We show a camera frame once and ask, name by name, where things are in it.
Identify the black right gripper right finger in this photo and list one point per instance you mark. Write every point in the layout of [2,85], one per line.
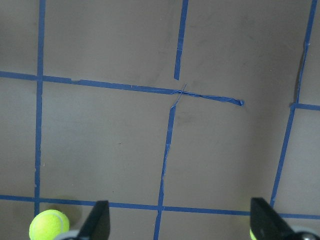
[266,223]

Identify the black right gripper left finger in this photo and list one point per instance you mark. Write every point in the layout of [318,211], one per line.
[97,224]

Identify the tennis ball with black print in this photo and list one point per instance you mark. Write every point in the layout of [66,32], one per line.
[48,224]

